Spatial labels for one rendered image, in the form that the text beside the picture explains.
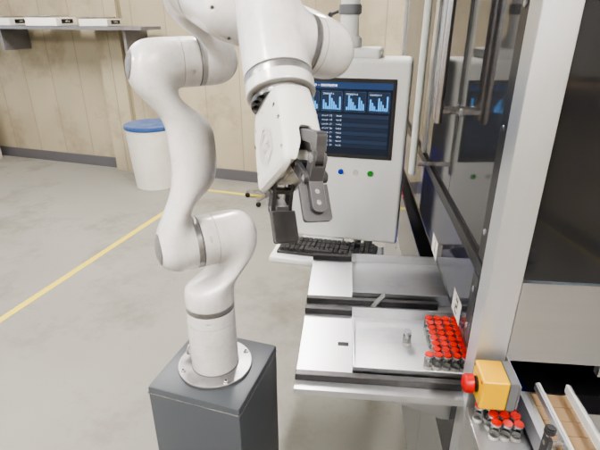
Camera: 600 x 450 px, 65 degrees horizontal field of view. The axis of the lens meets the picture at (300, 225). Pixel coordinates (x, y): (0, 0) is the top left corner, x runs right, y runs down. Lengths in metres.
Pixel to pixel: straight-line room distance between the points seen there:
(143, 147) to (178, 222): 4.06
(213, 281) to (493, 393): 0.65
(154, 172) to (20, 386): 2.86
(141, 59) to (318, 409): 1.82
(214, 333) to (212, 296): 0.10
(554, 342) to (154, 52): 1.00
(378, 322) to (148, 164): 4.00
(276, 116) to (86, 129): 5.84
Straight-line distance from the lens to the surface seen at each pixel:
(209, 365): 1.24
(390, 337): 1.37
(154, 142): 5.04
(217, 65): 1.02
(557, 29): 0.91
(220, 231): 1.06
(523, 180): 0.95
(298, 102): 0.53
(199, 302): 1.13
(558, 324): 1.13
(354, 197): 1.99
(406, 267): 1.72
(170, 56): 1.00
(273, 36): 0.58
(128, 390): 2.61
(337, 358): 1.28
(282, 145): 0.50
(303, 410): 2.38
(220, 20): 0.74
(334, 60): 0.64
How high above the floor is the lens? 1.70
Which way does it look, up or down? 24 degrees down
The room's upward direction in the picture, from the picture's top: straight up
